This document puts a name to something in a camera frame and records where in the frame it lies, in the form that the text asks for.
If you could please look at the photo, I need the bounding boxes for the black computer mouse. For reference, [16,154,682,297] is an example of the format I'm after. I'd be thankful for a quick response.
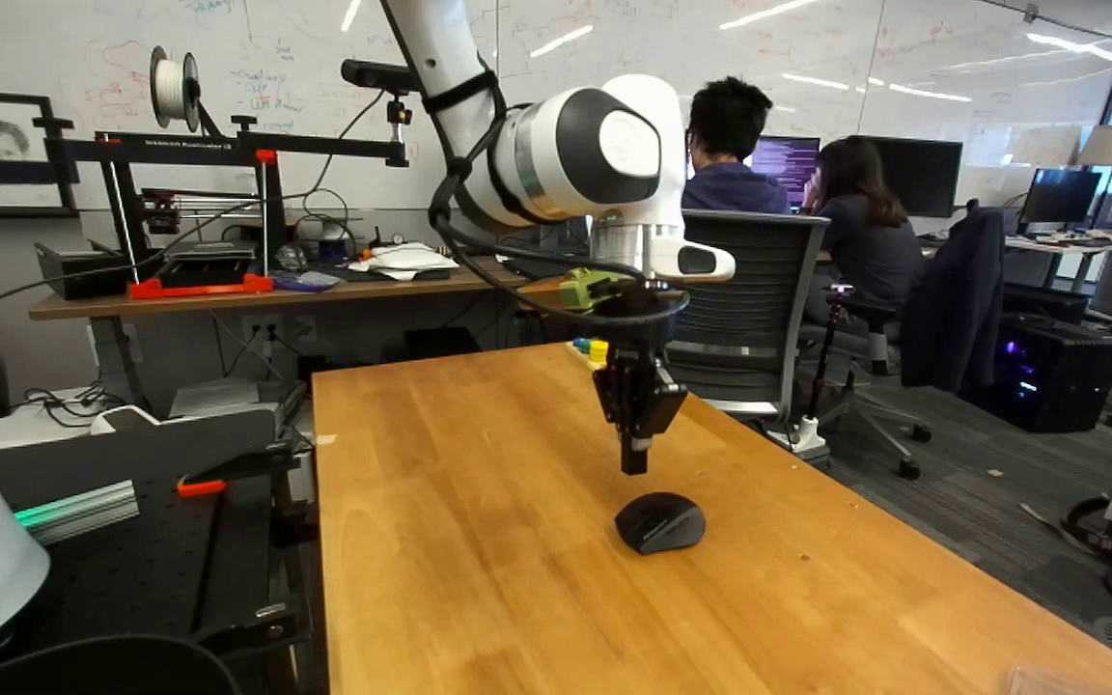
[609,489,709,560]

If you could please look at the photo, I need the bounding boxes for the green white tube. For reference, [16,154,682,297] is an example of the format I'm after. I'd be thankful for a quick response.
[13,480,147,544]

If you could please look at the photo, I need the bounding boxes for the white object on workbench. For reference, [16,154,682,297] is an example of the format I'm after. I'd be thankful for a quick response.
[348,241,465,286]

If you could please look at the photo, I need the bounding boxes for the wide black monitor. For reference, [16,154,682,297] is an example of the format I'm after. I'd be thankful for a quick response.
[857,136,968,220]

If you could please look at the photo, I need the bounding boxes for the black equipment cart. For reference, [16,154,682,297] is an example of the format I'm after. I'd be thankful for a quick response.
[0,402,318,653]

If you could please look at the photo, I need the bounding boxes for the black orange printer frame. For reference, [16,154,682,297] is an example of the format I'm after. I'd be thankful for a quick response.
[30,113,414,309]

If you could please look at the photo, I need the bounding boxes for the black camera on stand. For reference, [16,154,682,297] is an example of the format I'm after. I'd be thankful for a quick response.
[336,54,425,148]

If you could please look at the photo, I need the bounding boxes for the grey mesh chair with armrests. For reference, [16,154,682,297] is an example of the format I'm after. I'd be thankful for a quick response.
[664,207,933,481]

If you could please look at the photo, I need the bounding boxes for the long haired seated person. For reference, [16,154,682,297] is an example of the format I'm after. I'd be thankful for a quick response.
[798,131,931,328]

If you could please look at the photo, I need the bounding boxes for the green black wrist camera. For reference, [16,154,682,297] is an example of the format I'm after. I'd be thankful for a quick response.
[560,265,695,328]

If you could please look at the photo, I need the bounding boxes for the person in purple shirt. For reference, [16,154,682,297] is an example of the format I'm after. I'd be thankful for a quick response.
[678,73,797,215]

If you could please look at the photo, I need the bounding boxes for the white filament spool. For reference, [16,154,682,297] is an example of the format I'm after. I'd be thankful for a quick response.
[147,42,209,136]

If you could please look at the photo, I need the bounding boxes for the yellow blue small block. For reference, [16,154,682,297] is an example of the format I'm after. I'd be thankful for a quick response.
[562,336,615,376]

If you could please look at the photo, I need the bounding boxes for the black computer tower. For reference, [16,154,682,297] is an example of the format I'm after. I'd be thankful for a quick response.
[991,311,1112,438]

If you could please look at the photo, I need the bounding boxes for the wooden workbench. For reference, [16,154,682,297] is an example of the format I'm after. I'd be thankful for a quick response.
[26,257,575,328]

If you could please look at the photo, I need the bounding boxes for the orange handle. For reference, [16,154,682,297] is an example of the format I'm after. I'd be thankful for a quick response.
[173,474,234,501]

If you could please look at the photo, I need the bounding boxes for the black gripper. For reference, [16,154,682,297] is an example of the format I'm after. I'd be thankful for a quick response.
[592,340,690,480]

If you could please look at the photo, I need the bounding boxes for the small distant monitor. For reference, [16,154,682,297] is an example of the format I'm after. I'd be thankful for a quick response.
[1022,165,1107,233]

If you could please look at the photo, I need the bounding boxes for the dark jacket on chair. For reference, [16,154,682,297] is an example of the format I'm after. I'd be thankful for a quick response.
[900,205,1013,399]

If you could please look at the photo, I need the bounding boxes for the black round tub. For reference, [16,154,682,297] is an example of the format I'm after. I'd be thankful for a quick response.
[0,628,247,695]

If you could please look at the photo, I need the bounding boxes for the monitor with purple screen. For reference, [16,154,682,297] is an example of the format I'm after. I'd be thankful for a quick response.
[744,131,828,211]

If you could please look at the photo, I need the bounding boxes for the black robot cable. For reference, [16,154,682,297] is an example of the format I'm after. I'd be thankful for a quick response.
[425,71,695,332]

